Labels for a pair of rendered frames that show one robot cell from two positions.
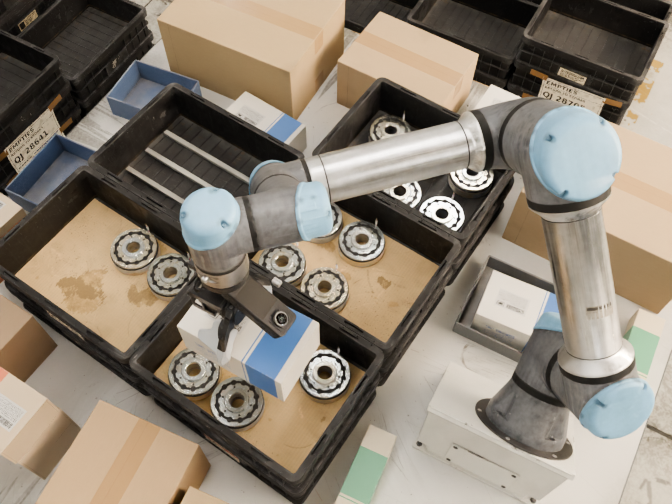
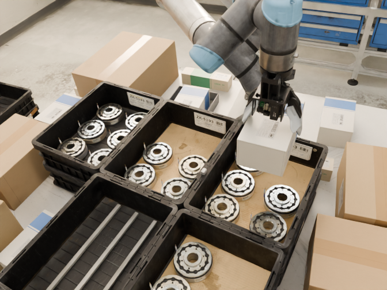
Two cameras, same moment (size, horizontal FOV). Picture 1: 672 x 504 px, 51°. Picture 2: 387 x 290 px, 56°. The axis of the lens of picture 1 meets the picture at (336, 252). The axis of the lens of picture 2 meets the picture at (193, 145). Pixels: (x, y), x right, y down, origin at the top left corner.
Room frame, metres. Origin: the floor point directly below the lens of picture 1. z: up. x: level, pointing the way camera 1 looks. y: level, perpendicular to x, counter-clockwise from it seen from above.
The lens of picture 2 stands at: (0.69, 0.84, 1.75)
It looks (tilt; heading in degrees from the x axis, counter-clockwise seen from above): 44 degrees down; 270
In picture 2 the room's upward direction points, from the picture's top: 6 degrees counter-clockwise
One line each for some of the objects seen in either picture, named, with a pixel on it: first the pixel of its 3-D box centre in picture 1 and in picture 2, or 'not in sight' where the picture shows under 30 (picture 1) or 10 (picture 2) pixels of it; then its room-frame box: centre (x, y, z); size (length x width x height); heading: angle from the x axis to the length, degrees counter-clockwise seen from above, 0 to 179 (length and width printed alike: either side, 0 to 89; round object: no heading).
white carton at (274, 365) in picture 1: (250, 335); (270, 132); (0.48, 0.14, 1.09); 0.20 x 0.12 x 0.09; 62
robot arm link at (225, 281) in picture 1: (220, 262); (278, 56); (0.48, 0.16, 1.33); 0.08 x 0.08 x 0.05
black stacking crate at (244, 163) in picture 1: (200, 175); (97, 254); (0.97, 0.32, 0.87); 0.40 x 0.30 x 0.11; 57
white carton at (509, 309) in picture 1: (523, 317); (189, 107); (0.68, -0.42, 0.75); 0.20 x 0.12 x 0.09; 66
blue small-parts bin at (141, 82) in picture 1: (155, 97); not in sight; (1.32, 0.50, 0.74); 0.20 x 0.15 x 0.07; 68
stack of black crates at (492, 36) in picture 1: (467, 49); not in sight; (1.97, -0.47, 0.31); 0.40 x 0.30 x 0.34; 62
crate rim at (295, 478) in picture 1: (257, 360); (259, 177); (0.50, 0.15, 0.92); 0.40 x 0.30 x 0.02; 57
